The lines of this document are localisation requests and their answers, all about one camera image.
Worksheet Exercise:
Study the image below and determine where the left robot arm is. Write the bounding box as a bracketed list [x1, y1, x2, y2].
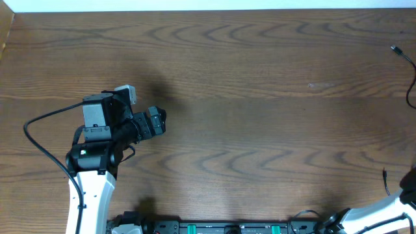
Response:
[66, 88, 166, 233]

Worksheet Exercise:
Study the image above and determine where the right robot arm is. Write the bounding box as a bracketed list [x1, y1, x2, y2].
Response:
[318, 168, 415, 234]

